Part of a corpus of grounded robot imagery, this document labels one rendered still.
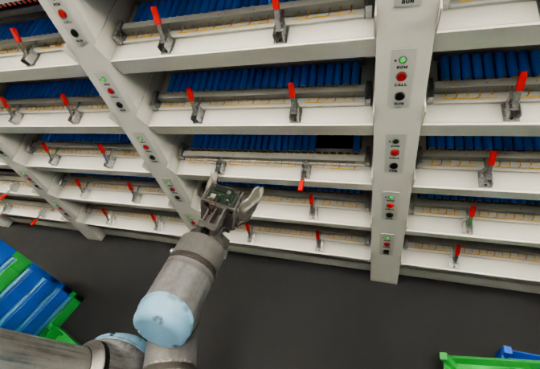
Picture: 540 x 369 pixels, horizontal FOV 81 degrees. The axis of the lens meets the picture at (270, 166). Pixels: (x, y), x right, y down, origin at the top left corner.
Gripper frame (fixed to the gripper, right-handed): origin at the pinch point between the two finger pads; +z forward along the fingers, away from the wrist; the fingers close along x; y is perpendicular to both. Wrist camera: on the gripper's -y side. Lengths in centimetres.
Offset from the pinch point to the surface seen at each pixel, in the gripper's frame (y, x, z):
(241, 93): 13.7, 6.9, 17.3
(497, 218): -3, -69, 21
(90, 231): -87, 76, 20
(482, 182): 12, -54, 14
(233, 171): -11.9, 5.9, 15.4
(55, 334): -93, 60, -22
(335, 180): -1.8, -23.1, 14.0
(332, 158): 2.2, -20.6, 17.6
